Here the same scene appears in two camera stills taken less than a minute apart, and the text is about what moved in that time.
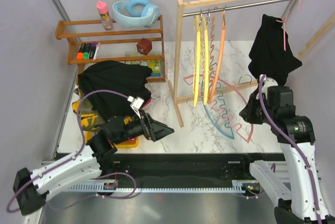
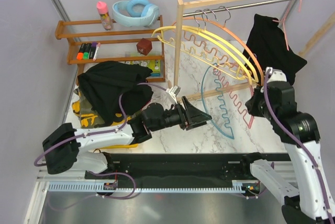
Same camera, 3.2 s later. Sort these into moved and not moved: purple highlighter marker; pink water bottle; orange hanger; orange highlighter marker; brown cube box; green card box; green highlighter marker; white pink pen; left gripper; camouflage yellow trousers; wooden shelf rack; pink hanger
Moved: pink hanger; left gripper; orange hanger
Not moved: purple highlighter marker; brown cube box; white pink pen; green highlighter marker; green card box; pink water bottle; wooden shelf rack; camouflage yellow trousers; orange highlighter marker
